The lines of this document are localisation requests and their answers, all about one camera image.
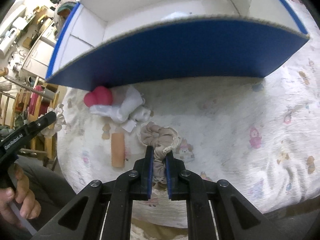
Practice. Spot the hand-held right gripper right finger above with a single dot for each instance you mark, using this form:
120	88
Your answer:
168	177

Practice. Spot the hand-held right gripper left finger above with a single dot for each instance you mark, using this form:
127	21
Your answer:
150	172

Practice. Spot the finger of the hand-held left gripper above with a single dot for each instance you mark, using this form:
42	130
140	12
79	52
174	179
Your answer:
41	124

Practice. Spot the beige lace-trimmed scrunchie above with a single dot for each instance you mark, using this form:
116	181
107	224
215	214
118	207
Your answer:
160	140

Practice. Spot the blue and white cardboard box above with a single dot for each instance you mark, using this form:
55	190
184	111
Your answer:
175	35

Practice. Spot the white soft cloth toy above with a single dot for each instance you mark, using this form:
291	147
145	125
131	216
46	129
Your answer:
122	108

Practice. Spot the person's left hand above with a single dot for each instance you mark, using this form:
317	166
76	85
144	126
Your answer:
21	192

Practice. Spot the white frilly scrunchie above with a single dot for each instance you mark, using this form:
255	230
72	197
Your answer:
58	118

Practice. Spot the wooden rack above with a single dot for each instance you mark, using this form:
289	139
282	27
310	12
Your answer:
22	115

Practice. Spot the red hanging cloth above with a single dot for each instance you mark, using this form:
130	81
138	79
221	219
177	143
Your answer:
35	102

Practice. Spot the peach foam roller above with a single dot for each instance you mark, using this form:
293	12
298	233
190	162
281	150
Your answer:
117	148

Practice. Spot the printed white blanket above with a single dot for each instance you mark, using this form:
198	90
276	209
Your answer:
200	142

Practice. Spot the pink plush heart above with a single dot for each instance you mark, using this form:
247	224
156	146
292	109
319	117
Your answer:
98	96

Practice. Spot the white kitchen cabinet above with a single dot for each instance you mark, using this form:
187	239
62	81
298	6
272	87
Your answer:
37	52

